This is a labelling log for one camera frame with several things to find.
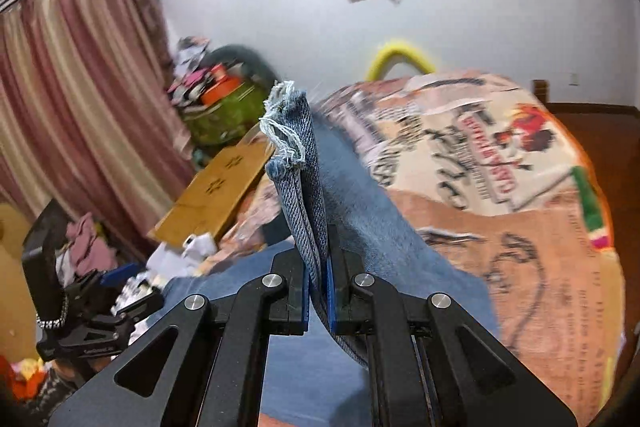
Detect blue denim jeans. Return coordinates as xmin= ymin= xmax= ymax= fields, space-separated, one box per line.
xmin=159 ymin=80 xmax=501 ymax=427

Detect red gold striped curtain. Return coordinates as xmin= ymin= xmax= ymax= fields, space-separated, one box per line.
xmin=1 ymin=0 xmax=194 ymax=256

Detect green camouflage storage bag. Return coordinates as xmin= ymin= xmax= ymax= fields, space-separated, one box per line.
xmin=180 ymin=83 xmax=267 ymax=146

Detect retro print bed blanket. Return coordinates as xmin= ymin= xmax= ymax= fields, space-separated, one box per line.
xmin=199 ymin=68 xmax=629 ymax=427

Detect pile of clothes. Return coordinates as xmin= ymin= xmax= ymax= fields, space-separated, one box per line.
xmin=166 ymin=36 xmax=209 ymax=106

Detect orange box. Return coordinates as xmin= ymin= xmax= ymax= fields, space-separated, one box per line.
xmin=201 ymin=76 xmax=243 ymax=106

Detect grey neck pillow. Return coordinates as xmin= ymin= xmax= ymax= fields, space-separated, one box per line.
xmin=200 ymin=44 xmax=279 ymax=91

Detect yellow foam tube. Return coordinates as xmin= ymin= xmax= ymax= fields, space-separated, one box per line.
xmin=364 ymin=40 xmax=436 ymax=81

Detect wooden bed post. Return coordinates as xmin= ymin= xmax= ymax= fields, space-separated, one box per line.
xmin=532 ymin=79 xmax=549 ymax=105

